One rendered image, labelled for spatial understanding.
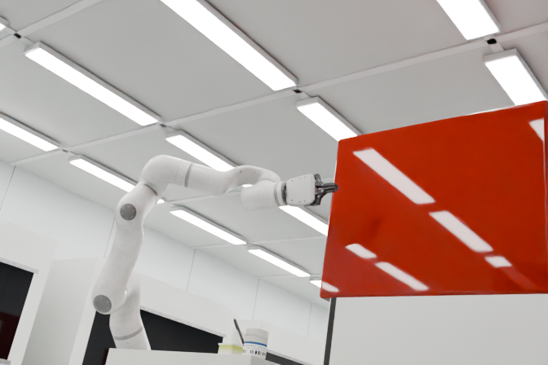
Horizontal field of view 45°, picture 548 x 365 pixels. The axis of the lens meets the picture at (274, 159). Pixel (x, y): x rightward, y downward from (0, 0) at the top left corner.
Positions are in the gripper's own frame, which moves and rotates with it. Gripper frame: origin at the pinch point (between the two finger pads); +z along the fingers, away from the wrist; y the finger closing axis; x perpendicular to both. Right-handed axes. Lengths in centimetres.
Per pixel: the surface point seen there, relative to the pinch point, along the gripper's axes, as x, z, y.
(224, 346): -4, -39, 48
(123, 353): 9, -70, 51
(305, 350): -532, -229, 2
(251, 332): 10, -22, 46
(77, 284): -238, -313, -29
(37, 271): -185, -307, -30
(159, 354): 13, -53, 52
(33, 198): -241, -381, -114
